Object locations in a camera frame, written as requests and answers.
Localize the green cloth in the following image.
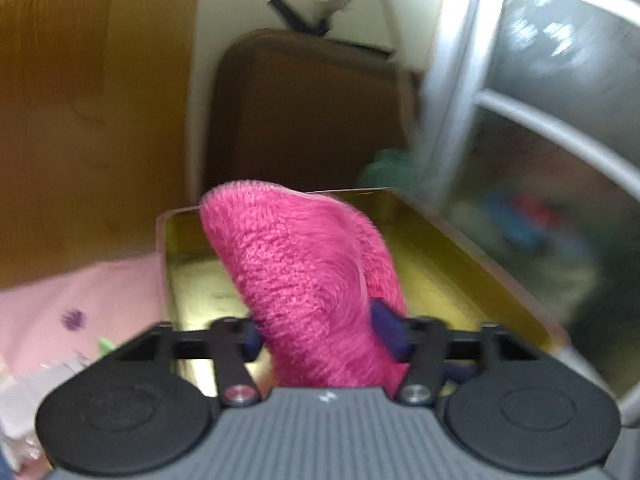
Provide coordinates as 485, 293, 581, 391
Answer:
98, 337, 117, 356

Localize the pink towel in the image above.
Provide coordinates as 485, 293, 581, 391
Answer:
200, 181, 408, 394

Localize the pink patterned bedsheet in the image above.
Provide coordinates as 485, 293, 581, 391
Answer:
0, 251, 170, 480

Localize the pink tin box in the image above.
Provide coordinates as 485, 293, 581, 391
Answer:
155, 186, 572, 396

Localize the teal plastic cup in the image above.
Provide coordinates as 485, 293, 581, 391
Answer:
357, 148, 418, 197

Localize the frosted glass window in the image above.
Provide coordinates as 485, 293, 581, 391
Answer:
419, 0, 639, 401

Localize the brown cushion board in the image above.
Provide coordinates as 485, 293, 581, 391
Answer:
203, 29, 410, 191

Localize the wooden headboard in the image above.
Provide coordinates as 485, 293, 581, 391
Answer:
1, 0, 198, 287

